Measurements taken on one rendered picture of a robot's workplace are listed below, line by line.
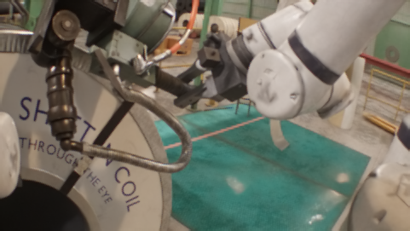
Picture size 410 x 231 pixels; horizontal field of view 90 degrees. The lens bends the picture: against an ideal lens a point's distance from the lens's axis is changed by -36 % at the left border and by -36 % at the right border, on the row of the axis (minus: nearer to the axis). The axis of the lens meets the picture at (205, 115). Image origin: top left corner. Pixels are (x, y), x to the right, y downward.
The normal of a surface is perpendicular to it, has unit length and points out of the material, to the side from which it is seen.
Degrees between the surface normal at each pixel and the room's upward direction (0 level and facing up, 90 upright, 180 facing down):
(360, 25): 113
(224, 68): 65
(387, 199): 12
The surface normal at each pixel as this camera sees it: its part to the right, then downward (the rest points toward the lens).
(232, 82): -0.57, -0.25
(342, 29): -0.47, 0.46
